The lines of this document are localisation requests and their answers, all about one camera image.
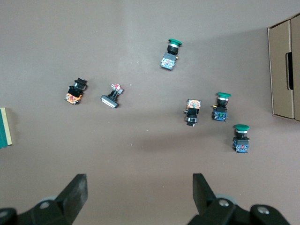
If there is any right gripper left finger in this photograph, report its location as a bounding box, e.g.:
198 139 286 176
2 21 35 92
15 173 89 225

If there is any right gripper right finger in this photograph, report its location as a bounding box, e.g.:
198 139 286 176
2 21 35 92
187 173 290 225

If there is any green load switch white lever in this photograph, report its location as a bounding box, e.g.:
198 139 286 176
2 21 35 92
0 107 14 150

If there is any green mushroom button blue base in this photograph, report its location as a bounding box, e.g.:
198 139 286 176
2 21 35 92
160 38 183 71
212 92 232 122
232 124 251 154

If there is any black flat button red base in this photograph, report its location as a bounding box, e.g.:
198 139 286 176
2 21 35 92
100 83 125 109

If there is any brown cardboard box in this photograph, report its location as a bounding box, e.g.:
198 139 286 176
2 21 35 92
267 13 300 122

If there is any brown paper table cover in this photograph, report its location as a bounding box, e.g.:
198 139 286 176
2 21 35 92
0 0 300 225

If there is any black selector switch orange base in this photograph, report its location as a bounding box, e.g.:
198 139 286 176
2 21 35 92
183 98 203 128
64 78 88 106

